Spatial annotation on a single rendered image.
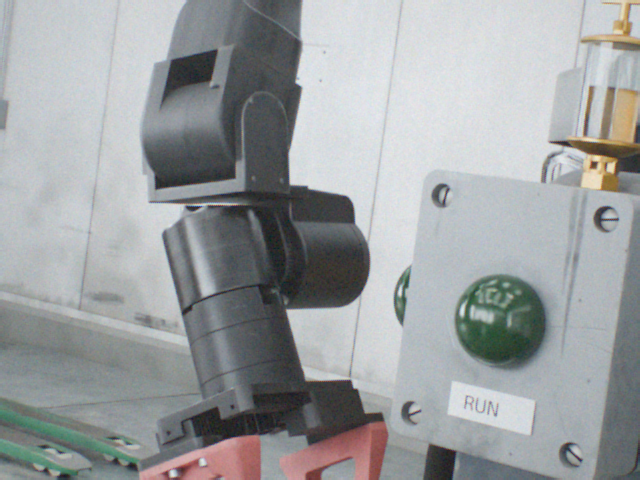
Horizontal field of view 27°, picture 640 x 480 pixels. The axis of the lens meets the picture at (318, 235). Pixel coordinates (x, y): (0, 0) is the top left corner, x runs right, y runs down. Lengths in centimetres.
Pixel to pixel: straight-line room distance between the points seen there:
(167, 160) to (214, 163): 3
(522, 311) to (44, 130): 797
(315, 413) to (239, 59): 20
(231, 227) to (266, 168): 4
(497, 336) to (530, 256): 3
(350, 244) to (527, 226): 37
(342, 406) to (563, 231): 33
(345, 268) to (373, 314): 592
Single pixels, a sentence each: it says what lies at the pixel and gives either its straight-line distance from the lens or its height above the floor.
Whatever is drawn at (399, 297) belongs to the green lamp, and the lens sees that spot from 45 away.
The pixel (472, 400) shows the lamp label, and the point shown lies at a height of 126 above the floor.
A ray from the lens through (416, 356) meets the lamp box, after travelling 44.
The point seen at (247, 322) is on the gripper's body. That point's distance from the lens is 70.
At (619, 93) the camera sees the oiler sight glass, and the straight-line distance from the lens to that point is 49.
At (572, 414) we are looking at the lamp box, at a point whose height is 126.
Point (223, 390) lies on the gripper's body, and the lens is 70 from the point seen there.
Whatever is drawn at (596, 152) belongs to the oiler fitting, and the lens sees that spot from 49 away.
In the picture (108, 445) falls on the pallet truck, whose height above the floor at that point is 7.
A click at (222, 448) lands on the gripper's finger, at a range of 65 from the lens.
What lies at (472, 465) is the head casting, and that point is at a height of 123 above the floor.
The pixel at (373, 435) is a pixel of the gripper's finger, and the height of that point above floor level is 118.
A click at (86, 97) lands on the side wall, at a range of 811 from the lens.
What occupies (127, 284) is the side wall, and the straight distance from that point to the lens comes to 777.
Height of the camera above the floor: 133
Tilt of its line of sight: 3 degrees down
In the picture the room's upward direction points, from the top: 8 degrees clockwise
